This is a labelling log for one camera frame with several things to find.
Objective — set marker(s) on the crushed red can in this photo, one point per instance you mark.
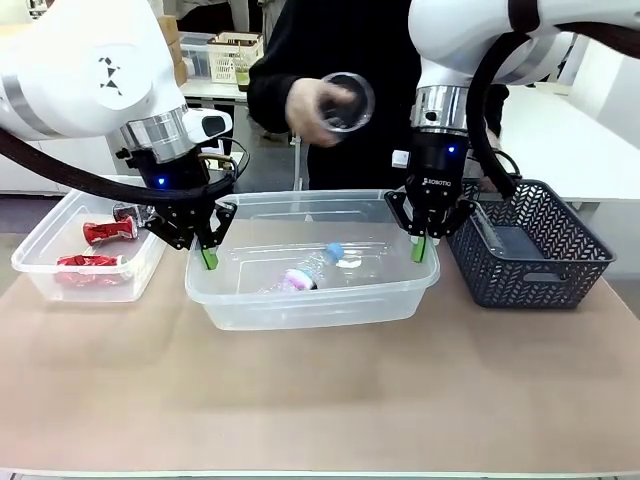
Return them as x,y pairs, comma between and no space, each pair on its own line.
107,231
85,265

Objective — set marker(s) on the person's right forearm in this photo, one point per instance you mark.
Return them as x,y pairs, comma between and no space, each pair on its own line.
270,95

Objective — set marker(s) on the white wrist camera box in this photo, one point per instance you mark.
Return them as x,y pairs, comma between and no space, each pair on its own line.
400,159

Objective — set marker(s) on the green bottle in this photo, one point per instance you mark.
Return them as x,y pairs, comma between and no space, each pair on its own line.
242,75

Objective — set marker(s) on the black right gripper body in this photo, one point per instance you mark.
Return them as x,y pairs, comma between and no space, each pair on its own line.
435,170

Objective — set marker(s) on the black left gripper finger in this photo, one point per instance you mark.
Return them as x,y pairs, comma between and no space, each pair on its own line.
172,230
222,220

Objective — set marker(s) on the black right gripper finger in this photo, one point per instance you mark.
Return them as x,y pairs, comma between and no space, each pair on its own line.
407,215
455,220

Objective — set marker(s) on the stacked cardboard boxes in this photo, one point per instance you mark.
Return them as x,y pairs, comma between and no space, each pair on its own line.
172,50

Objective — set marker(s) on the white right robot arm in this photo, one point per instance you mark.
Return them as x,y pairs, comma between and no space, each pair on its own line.
450,40

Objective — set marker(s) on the person's left hand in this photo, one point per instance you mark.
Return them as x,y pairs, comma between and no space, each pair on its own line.
494,141

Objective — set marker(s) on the person's right hand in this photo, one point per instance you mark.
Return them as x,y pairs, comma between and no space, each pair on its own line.
307,112

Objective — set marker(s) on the small clear plastic bin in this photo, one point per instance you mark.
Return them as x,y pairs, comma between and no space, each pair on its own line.
115,292

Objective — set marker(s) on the clear storage box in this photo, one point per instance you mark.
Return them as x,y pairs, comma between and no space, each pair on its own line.
195,60

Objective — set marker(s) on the thin white metal pole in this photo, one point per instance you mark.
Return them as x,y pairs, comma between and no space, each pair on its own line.
299,165

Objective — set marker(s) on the beige plastic basket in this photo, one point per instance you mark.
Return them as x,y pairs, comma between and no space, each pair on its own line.
225,65

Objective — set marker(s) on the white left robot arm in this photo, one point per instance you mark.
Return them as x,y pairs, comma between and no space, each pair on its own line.
100,50

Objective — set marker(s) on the crushed silver can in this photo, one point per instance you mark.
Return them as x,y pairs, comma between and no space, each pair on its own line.
125,212

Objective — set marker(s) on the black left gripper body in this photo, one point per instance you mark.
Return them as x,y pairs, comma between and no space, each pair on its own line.
170,180

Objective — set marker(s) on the large clear plastic bin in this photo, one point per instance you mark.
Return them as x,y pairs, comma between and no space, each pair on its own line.
310,310

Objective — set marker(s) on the clear plastic cup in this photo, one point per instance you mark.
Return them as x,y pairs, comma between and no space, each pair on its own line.
345,122

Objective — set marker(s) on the black woven plastic basket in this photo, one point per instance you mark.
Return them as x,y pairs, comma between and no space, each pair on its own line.
550,290

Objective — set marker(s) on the white table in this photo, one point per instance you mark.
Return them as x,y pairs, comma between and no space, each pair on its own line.
550,130

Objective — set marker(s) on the clear plastic container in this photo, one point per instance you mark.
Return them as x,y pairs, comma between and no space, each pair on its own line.
500,240

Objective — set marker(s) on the person's left forearm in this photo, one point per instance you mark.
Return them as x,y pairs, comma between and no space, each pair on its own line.
499,107

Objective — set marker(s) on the crushed bottle with blue cap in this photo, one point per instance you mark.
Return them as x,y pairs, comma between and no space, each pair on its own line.
305,277

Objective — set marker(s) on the person's black-clothed torso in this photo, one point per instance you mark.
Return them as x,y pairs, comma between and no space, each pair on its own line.
350,40

